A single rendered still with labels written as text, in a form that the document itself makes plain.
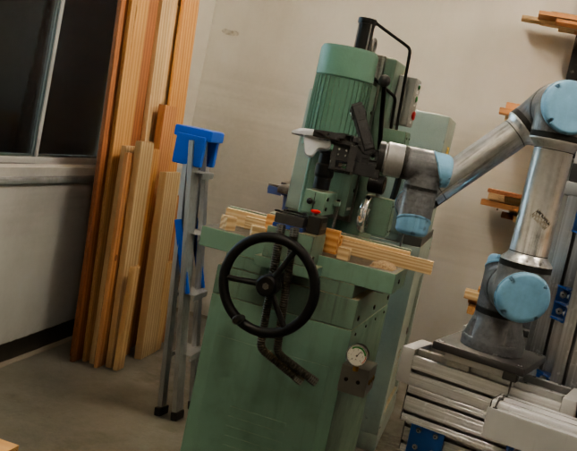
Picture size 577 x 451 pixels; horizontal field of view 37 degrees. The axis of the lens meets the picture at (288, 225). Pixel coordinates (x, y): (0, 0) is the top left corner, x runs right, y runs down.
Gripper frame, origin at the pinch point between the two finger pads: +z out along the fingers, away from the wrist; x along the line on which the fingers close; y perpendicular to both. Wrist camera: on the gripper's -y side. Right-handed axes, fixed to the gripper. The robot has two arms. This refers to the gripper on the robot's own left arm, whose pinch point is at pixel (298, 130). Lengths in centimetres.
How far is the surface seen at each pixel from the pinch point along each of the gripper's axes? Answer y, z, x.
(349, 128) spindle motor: -12, -12, 61
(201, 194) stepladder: 13, 41, 159
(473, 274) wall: 19, -99, 297
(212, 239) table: 29, 21, 64
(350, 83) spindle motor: -24, -9, 58
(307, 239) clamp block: 23, -7, 46
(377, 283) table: 31, -28, 52
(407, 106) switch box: -27, -29, 89
